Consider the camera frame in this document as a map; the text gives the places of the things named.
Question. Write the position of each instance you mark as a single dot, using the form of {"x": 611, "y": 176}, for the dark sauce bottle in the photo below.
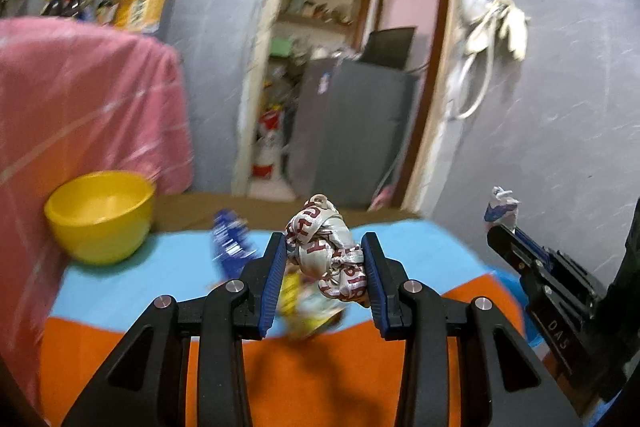
{"x": 104, "y": 12}

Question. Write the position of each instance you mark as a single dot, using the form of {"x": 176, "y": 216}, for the pink checked cloth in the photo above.
{"x": 75, "y": 98}

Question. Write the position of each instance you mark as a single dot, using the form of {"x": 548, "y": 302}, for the yellow plastic bowl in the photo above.
{"x": 101, "y": 218}

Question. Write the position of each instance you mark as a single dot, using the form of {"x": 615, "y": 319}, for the green box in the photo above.
{"x": 280, "y": 47}

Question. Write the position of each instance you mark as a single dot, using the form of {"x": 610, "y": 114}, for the yellow red seasoning packet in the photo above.
{"x": 304, "y": 310}

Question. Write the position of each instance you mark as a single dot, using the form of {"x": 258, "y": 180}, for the white blue wrapper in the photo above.
{"x": 502, "y": 209}

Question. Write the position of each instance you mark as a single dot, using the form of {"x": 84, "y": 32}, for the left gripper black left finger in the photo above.
{"x": 143, "y": 380}

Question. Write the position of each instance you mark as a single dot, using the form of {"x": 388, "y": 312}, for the white rubber gloves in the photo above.
{"x": 502, "y": 20}

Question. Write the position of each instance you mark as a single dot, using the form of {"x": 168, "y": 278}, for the blue orange table cloth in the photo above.
{"x": 349, "y": 376}

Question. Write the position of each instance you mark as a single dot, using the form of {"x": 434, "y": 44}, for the red white rice sack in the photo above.
{"x": 267, "y": 156}

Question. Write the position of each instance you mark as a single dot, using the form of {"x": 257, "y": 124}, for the blue snack wrapper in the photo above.
{"x": 232, "y": 248}

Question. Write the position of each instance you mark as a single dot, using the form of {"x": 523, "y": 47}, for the brown under cloth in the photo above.
{"x": 196, "y": 212}

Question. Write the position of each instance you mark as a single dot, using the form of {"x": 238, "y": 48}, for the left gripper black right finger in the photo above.
{"x": 502, "y": 382}

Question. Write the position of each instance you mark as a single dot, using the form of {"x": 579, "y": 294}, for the red white wrapper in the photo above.
{"x": 320, "y": 243}

